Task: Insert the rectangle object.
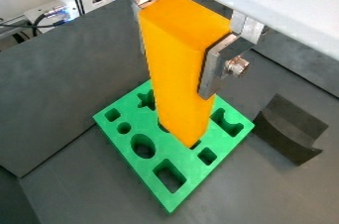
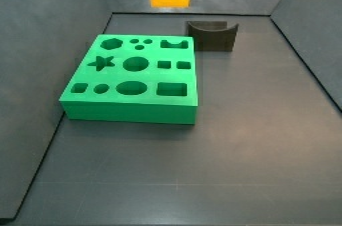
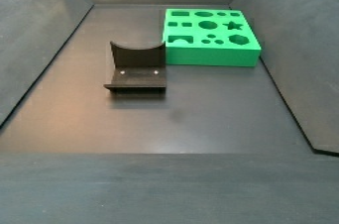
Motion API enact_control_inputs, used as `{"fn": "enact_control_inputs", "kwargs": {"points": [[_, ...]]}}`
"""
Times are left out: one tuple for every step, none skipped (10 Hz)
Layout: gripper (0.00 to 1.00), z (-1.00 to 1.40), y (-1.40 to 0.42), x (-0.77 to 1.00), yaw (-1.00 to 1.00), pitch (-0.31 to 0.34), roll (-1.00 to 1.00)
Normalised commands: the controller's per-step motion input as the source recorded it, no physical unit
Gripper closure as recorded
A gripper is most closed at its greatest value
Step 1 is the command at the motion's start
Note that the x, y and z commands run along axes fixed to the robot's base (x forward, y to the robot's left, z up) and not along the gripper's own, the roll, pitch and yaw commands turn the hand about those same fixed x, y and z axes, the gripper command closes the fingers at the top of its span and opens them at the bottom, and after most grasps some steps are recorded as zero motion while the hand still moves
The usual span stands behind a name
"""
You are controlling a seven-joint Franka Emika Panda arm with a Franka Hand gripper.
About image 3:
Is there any green shape sorter block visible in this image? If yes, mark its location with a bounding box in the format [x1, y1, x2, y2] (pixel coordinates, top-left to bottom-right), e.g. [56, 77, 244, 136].
[163, 9, 260, 67]

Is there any black curved holder bracket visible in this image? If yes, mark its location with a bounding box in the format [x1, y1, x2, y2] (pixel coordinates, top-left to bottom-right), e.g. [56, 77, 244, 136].
[104, 42, 167, 91]

